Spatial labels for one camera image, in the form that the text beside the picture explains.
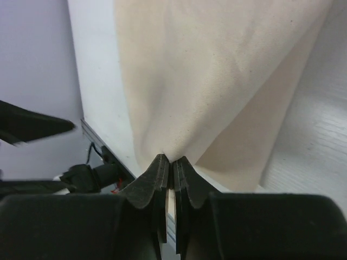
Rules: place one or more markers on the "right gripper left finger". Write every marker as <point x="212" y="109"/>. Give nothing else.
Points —
<point x="142" y="225"/>

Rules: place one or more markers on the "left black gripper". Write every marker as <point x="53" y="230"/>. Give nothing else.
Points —
<point x="20" y="125"/>

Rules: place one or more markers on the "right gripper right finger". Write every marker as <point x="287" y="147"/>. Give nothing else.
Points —
<point x="191" y="191"/>

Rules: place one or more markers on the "beige cloth surgical kit roll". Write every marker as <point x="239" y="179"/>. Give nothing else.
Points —
<point x="212" y="80"/>

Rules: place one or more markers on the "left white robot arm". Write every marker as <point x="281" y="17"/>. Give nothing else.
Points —
<point x="78" y="179"/>

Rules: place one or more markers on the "front aluminium rail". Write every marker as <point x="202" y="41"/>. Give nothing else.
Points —
<point x="124" y="152"/>

